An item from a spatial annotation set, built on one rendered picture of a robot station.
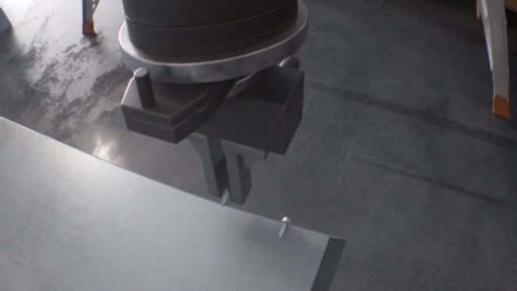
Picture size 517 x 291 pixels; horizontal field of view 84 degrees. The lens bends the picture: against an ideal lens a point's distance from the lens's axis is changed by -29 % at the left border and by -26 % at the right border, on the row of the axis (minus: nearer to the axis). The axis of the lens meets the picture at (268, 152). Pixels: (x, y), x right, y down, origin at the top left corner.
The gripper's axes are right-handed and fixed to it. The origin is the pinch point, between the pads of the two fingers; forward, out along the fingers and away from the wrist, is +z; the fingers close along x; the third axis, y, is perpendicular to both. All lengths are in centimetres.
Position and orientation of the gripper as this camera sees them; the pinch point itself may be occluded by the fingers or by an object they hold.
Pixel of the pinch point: (228, 179)
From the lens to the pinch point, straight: 39.3
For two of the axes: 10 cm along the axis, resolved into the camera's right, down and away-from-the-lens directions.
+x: -9.4, -2.5, 2.5
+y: 3.5, -6.9, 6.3
